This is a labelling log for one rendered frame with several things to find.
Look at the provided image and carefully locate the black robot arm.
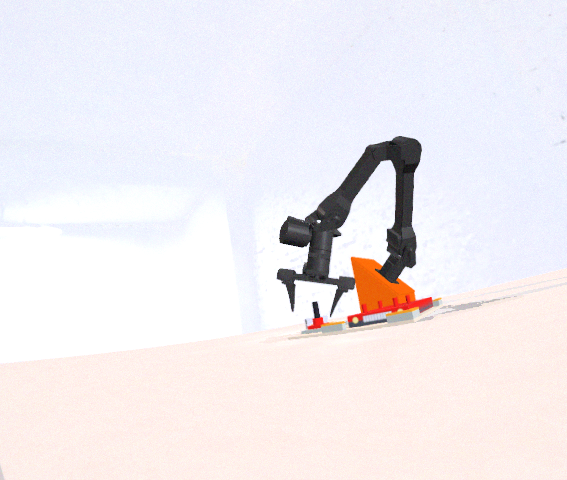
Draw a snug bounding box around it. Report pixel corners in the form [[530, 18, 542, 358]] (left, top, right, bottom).
[[279, 136, 422, 285]]

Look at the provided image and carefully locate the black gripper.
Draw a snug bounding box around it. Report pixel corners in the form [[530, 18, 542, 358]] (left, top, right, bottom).
[[276, 249, 355, 318]]

